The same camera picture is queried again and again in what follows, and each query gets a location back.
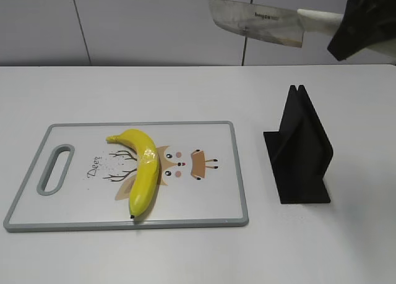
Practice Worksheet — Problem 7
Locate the yellow plastic banana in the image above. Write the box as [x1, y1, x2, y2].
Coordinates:
[106, 129, 160, 219]

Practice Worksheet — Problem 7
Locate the black knife stand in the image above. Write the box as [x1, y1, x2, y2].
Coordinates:
[263, 85, 334, 204]

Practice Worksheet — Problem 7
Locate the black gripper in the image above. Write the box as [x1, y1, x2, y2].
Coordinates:
[327, 0, 395, 61]

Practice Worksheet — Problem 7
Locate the white grey-rimmed cutting board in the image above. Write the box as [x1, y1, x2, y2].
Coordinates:
[3, 121, 249, 232]

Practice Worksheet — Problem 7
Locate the white-handled kitchen knife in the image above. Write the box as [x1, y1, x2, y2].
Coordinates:
[207, 0, 396, 58]

